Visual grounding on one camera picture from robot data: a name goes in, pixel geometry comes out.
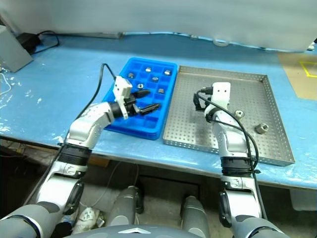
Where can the crumpled white bag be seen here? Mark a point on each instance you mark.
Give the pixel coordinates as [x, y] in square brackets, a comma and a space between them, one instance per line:
[86, 219]

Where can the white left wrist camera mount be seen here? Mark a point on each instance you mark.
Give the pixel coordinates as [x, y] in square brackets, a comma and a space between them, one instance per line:
[121, 86]

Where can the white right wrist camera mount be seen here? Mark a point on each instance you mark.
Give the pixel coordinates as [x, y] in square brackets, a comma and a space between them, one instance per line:
[221, 95]

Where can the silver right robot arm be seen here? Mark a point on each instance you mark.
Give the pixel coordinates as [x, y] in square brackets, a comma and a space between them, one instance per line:
[230, 138]

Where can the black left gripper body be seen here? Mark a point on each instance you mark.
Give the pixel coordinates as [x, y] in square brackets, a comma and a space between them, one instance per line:
[130, 105]

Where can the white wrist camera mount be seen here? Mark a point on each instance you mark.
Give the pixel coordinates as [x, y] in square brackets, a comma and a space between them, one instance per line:
[121, 86]
[221, 95]

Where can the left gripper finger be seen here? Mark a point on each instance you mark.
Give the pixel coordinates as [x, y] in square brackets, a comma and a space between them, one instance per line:
[142, 93]
[151, 108]

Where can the white backdrop sheet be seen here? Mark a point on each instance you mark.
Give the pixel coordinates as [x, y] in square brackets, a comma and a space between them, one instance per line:
[158, 17]

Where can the dark grey rounded leg shape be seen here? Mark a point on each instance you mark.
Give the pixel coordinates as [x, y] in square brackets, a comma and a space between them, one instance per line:
[195, 218]
[123, 208]

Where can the metal nut on tray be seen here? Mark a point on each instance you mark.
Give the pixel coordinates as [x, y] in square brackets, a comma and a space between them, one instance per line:
[262, 128]

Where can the brown board with yellow tape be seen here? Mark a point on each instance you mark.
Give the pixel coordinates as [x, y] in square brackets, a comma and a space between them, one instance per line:
[299, 77]

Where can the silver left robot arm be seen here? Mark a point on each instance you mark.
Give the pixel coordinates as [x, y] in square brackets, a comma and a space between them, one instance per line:
[84, 129]

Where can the perforated steel tray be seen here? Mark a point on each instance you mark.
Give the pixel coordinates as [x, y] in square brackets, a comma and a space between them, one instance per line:
[188, 119]

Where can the white tape roll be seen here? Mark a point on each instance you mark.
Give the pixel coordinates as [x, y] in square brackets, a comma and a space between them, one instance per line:
[220, 43]

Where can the grey metal box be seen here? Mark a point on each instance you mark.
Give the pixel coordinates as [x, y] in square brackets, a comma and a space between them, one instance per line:
[12, 49]

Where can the grey robot torso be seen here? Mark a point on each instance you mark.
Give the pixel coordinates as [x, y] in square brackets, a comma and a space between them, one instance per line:
[128, 231]

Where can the blue compartment tray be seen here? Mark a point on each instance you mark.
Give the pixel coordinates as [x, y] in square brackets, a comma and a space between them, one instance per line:
[146, 124]

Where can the metal roller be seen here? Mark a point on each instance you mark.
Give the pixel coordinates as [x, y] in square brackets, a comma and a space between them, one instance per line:
[148, 69]
[161, 91]
[155, 79]
[140, 86]
[131, 75]
[239, 114]
[167, 72]

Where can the black power adapter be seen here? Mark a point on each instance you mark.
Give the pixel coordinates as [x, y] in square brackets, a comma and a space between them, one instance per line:
[28, 42]

